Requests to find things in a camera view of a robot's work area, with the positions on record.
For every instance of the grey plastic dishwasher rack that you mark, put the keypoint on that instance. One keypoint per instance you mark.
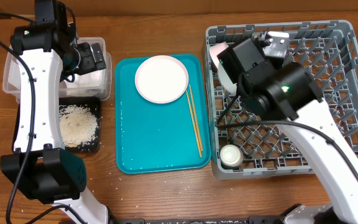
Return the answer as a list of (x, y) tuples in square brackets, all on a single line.
[(329, 50)]

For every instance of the black waste tray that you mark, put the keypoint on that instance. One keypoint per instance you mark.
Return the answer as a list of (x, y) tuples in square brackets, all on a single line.
[(94, 104)]

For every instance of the teal plastic tray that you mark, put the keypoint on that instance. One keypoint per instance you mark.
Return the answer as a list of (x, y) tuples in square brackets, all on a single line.
[(154, 137)]

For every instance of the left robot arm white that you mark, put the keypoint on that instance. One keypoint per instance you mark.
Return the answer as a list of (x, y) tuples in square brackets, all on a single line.
[(47, 52)]

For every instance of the pink bowl with rice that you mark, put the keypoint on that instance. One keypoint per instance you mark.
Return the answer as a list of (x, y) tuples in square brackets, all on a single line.
[(223, 77)]

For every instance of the wooden chopstick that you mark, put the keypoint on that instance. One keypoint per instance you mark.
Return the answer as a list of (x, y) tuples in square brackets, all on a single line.
[(195, 115), (194, 125)]

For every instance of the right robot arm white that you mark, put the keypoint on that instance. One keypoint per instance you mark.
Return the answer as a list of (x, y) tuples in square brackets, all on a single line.
[(285, 95)]

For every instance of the pile of rice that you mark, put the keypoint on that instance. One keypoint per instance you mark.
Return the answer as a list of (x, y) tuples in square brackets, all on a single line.
[(77, 125)]

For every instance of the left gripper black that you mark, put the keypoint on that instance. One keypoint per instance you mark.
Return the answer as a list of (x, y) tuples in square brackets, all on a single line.
[(89, 63)]

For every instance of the clear plastic bin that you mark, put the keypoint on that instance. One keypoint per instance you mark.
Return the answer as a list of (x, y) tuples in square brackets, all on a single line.
[(96, 84)]

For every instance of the white paper cup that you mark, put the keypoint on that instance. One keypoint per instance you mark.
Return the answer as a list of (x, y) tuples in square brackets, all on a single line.
[(231, 156)]

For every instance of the white round plate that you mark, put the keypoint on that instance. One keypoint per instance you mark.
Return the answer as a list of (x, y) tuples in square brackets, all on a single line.
[(161, 79)]

